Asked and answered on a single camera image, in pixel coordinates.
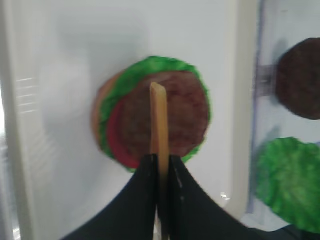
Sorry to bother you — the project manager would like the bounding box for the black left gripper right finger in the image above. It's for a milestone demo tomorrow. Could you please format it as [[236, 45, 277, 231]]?
[[167, 155, 270, 240]]

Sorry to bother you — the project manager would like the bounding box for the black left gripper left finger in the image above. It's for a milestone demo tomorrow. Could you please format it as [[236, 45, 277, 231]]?
[[64, 154, 158, 240]]

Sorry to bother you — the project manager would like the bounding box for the cheese slice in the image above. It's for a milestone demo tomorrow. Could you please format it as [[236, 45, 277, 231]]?
[[150, 82, 170, 240]]

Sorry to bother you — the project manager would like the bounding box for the red tomato slice on burger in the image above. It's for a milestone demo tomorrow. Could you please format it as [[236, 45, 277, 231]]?
[[105, 99, 140, 169]]

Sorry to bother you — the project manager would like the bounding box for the green lettuce leaf in rack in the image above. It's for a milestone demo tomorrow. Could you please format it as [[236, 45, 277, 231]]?
[[256, 137, 320, 234]]

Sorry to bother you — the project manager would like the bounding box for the brown meat patty on burger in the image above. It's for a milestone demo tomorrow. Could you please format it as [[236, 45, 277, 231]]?
[[117, 71, 209, 158]]

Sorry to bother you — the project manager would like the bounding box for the green lettuce leaf on burger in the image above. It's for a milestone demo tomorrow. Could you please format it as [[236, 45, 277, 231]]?
[[99, 56, 211, 160]]

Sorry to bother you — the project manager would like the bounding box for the upright brown meat patty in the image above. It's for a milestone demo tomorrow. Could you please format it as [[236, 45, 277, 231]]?
[[275, 38, 320, 120]]

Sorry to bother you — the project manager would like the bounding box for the bottom bun slice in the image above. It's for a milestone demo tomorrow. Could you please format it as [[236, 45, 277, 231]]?
[[90, 71, 124, 152]]

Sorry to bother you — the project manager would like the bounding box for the white serving tray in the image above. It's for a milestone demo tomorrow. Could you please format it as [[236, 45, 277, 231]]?
[[0, 0, 259, 240]]

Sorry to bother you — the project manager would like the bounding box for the right clear acrylic rack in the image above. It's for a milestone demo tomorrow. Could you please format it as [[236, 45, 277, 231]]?
[[242, 0, 320, 232]]

